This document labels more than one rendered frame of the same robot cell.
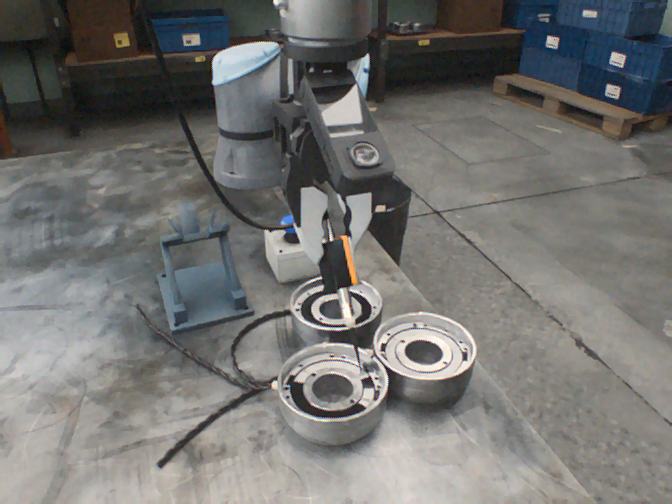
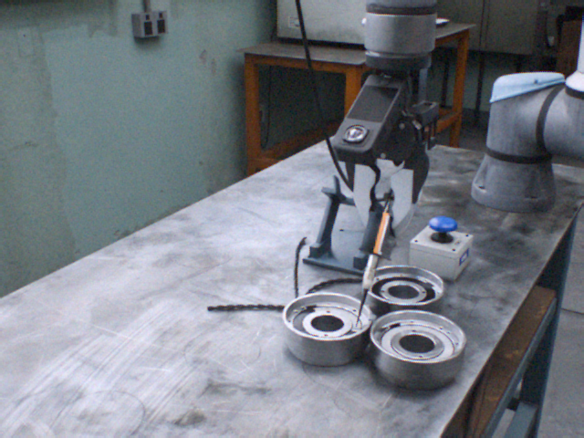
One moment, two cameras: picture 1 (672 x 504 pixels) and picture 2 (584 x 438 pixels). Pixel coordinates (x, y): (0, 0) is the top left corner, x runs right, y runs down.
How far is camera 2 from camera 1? 50 cm
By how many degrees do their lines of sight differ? 46
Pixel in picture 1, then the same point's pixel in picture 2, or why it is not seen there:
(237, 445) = (253, 326)
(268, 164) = (512, 188)
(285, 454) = (267, 344)
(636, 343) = not seen: outside the picture
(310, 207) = (361, 178)
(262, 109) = (519, 133)
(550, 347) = not seen: outside the picture
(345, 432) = (299, 346)
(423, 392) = (380, 361)
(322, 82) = (376, 83)
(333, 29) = (379, 44)
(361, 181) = (340, 150)
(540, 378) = not seen: outside the picture
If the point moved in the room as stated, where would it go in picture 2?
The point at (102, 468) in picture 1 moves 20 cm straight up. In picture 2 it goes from (187, 296) to (176, 154)
